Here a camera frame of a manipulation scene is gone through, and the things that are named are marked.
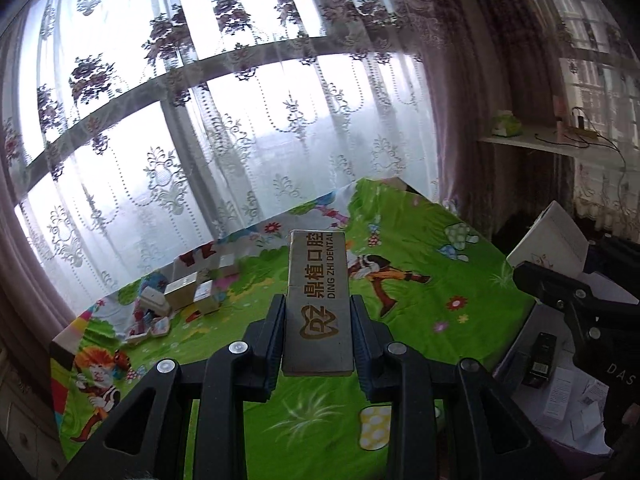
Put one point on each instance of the white drawer cabinet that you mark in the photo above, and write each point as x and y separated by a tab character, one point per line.
25	420

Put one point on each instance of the purple-edged cardboard storage box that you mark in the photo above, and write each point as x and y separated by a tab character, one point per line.
560	440

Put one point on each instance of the pink drape curtain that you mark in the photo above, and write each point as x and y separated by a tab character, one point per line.
475	85
25	270

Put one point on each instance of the yellow power strip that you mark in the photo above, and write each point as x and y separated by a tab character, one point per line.
585	133

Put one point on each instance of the pink handheld fan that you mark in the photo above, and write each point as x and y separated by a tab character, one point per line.
559	110

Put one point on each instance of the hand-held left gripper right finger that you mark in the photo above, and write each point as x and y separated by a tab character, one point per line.
361	360

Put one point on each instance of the green cartoon printed bed sheet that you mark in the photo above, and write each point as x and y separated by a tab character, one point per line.
440	285

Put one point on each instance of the black charger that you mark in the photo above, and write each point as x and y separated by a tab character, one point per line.
580	122

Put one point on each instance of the medium white box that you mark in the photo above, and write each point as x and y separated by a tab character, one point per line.
206	300

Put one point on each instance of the small silver box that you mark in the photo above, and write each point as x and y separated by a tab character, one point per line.
227	265

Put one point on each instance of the flat white box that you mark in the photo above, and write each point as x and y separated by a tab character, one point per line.
152	302

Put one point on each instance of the green tissue pack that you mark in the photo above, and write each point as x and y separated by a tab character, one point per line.
506	125

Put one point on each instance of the large white box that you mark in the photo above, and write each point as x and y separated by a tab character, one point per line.
550	240

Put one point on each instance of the pink flat box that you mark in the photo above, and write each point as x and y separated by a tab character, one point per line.
150	330

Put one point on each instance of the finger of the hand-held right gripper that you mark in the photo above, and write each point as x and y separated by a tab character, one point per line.
550	282

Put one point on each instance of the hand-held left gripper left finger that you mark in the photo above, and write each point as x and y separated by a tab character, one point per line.
275	360

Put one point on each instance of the white lace curtain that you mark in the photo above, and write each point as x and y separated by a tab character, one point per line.
600	60
200	160

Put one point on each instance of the black box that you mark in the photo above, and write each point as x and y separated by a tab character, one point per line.
540	360

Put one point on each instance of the white leaflets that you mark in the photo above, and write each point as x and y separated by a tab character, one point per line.
562	395

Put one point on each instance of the long white printed box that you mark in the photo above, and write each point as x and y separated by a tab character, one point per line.
180	290

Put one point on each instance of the narrow box gold print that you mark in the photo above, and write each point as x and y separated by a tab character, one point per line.
320	310

